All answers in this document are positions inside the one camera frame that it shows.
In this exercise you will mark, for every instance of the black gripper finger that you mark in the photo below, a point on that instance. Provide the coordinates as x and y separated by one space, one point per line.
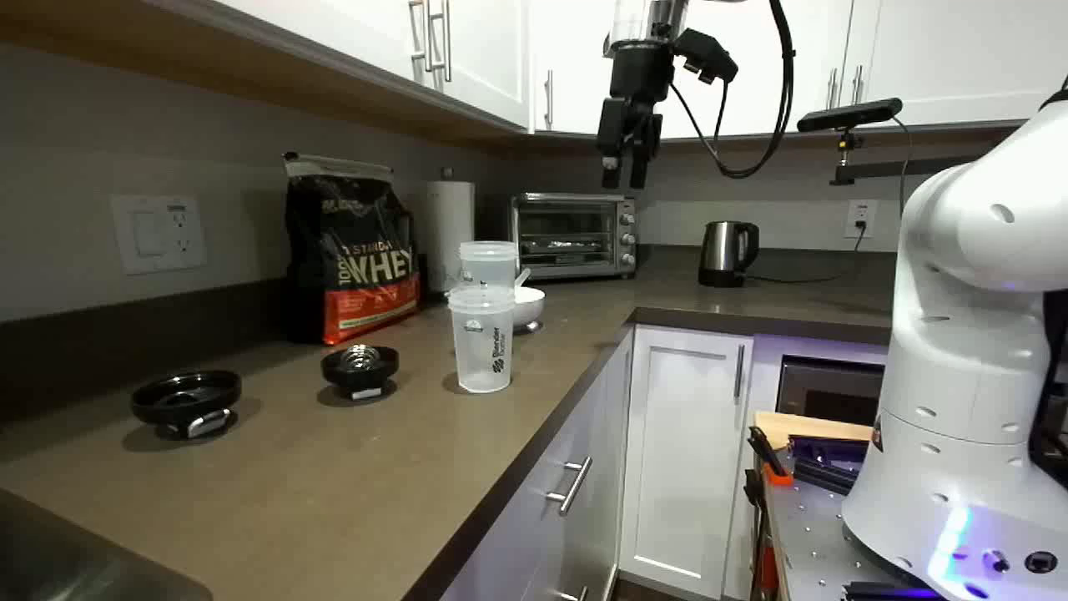
643 157
610 173

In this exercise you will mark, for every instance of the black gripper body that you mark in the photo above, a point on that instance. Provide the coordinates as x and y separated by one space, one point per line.
643 65

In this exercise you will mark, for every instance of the tall translucent shaker cup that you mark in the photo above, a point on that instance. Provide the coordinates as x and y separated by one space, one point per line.
483 337

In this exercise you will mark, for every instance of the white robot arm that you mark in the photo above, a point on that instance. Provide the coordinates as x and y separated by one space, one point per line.
950 489

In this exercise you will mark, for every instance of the silver toaster oven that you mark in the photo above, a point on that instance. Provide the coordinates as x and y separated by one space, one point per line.
576 236

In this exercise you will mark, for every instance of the white upper cabinets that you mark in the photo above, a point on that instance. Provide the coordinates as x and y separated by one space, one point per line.
547 65

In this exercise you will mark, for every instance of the stainless electric kettle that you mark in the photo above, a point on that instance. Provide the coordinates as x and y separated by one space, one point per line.
729 253

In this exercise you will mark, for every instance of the white bowl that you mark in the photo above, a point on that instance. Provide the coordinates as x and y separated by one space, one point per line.
528 304

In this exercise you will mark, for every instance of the white paper towel roll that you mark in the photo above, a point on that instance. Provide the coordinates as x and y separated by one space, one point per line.
449 223

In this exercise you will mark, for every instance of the white lower cabinet door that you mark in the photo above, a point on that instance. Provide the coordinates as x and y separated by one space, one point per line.
690 402

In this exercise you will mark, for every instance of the black red whey protein bag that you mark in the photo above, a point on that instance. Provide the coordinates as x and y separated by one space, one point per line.
351 248

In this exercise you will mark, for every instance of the wooden board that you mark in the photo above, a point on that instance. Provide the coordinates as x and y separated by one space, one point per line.
796 426

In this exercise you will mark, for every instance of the black shaker lid far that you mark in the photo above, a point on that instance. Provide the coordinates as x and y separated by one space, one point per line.
363 372

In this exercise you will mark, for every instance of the black shaker lid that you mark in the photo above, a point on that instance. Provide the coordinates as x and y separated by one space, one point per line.
187 407
363 372

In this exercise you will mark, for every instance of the orange black tool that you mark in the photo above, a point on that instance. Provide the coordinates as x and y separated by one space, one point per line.
773 469

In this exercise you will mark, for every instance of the black shaker lid near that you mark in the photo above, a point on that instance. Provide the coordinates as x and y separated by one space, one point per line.
187 407

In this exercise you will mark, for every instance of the steel sink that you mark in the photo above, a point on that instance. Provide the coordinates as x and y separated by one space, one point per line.
56 558

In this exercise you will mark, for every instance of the black camera on stand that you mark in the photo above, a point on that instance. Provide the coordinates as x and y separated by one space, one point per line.
842 121

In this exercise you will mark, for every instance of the white wall outlet right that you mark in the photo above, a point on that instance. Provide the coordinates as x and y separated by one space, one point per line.
860 219

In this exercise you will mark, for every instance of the silver drawer handle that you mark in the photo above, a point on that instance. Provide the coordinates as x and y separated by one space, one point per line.
577 477

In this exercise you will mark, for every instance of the white wall outlet plate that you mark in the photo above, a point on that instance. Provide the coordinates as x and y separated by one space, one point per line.
158 233

